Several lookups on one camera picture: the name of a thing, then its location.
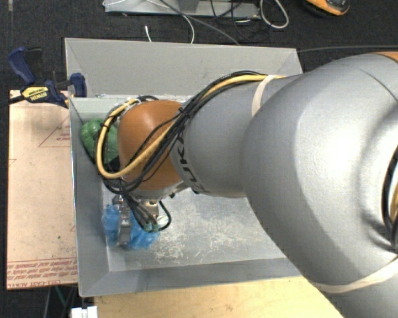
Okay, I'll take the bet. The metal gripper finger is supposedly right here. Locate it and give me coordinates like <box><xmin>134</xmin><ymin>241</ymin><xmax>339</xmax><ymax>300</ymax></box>
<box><xmin>112</xmin><ymin>195</ymin><xmax>126</xmax><ymax>215</ymax></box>
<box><xmin>117</xmin><ymin>210</ymin><xmax>134</xmax><ymax>247</ymax></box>

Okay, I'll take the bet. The blue crumpled plastic bag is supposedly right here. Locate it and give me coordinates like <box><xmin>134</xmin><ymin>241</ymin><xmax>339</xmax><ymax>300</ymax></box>
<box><xmin>101</xmin><ymin>204</ymin><xmax>161</xmax><ymax>251</ymax></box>

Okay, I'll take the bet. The grey metal bin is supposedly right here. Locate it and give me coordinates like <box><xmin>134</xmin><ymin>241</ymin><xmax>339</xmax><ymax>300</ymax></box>
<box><xmin>64</xmin><ymin>37</ymin><xmax>304</xmax><ymax>298</ymax></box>

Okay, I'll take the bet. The green cloth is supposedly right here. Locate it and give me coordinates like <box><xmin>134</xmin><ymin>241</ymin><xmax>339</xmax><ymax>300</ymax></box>
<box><xmin>80</xmin><ymin>119</ymin><xmax>121</xmax><ymax>165</ymax></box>

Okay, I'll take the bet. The brown cardboard board, red print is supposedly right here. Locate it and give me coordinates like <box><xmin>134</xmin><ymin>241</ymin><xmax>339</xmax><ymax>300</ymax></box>
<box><xmin>6</xmin><ymin>89</ymin><xmax>79</xmax><ymax>291</ymax></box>

